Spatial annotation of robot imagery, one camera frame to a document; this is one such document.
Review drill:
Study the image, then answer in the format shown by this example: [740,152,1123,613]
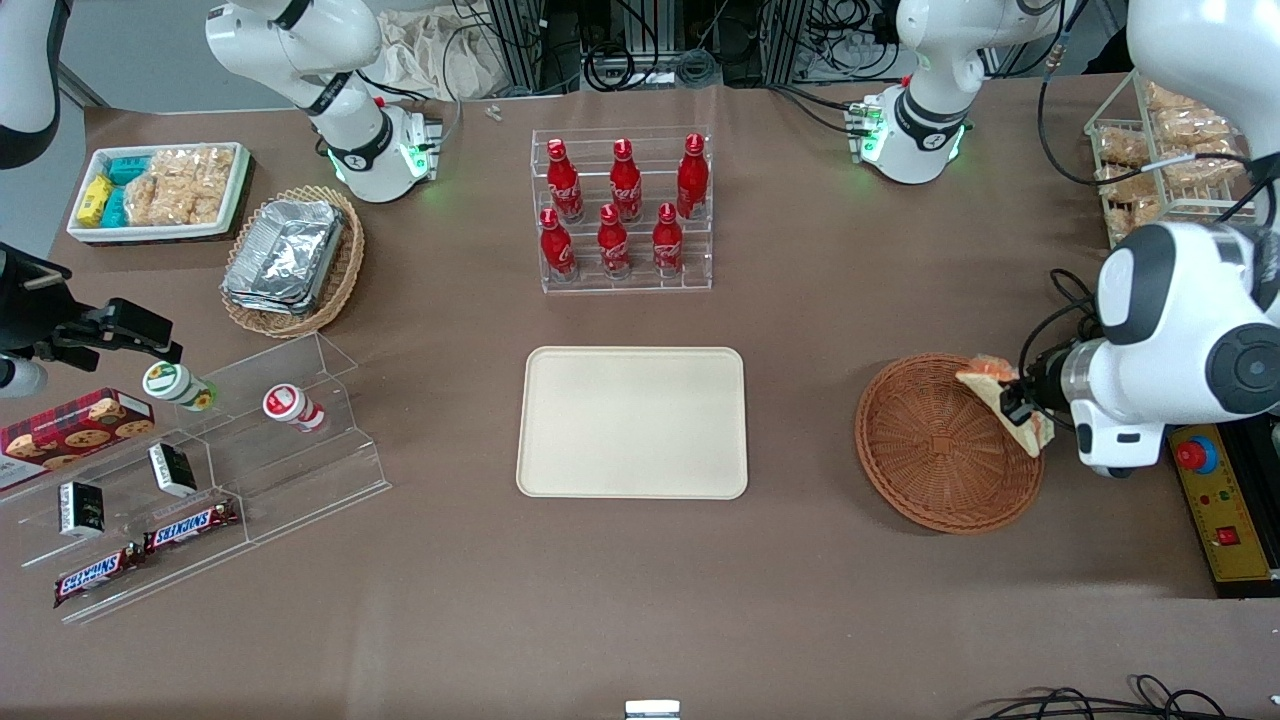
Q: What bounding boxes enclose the yellow emergency stop box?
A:
[1166,420,1277,584]

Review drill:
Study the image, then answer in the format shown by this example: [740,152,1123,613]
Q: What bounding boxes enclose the black floor cables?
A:
[974,674,1280,720]

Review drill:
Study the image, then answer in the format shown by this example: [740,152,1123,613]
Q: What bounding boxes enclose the red plaid cookie box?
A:
[0,388,157,492]

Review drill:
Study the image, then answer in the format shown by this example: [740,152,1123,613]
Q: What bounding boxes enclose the beige crumpled cloth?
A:
[378,8,503,102]

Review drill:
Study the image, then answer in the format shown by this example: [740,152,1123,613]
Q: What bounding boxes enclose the brown round wicker basket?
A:
[854,352,1047,535]

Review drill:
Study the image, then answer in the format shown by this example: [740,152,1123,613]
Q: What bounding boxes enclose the clear acrylic bottle rack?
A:
[530,126,715,295]

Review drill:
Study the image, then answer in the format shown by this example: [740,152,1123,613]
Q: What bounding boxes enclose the white rectangular snack tray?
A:
[66,142,252,245]

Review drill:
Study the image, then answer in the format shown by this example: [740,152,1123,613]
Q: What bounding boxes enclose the wire snack rack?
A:
[1084,68,1263,251]

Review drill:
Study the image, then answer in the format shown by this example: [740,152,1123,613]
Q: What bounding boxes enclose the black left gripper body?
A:
[1027,341,1074,427]

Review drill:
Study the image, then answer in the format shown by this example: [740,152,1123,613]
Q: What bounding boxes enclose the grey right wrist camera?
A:
[0,358,49,400]

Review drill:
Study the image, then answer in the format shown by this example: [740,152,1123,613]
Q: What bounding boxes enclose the coiled black cables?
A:
[584,45,719,93]

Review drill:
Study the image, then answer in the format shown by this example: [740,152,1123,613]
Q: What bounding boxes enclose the clear acrylic step display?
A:
[0,332,393,627]

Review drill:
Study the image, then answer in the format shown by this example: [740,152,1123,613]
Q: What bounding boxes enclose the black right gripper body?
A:
[0,244,77,360]

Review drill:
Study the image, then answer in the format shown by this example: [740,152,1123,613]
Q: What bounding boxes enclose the small black white box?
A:
[147,441,199,499]
[57,480,108,539]

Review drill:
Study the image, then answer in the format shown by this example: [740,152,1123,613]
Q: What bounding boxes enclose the Snickers chocolate bar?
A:
[142,497,242,555]
[52,544,145,610]

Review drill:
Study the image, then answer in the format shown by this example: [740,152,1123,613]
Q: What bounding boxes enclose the bagged fried snack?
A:
[1159,140,1253,190]
[1096,130,1152,167]
[1098,165,1167,208]
[1146,84,1234,147]

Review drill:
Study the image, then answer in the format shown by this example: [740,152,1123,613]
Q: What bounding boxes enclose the clear bag of rice crackers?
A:
[124,147,237,228]

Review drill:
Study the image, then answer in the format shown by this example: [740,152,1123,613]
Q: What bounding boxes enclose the red cola bottle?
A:
[539,207,579,282]
[597,203,633,280]
[652,203,685,279]
[609,138,644,224]
[546,138,586,224]
[676,133,711,221]

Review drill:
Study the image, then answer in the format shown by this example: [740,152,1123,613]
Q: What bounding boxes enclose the light oval wicker basket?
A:
[220,185,366,340]

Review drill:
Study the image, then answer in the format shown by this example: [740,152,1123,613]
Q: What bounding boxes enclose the stack of foil trays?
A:
[221,198,347,317]

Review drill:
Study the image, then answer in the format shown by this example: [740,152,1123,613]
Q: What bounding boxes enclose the beige plastic tray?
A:
[516,346,749,501]

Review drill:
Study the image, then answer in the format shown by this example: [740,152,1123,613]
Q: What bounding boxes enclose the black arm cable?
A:
[1037,0,1280,227]

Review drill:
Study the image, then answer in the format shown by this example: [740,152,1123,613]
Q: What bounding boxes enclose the triangle sandwich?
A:
[956,354,1054,459]

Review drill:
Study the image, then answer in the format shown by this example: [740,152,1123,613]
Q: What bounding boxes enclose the green lid yogurt bottle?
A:
[141,360,219,414]

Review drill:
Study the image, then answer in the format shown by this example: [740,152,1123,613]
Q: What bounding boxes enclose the red lid yogurt bottle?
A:
[262,383,328,434]

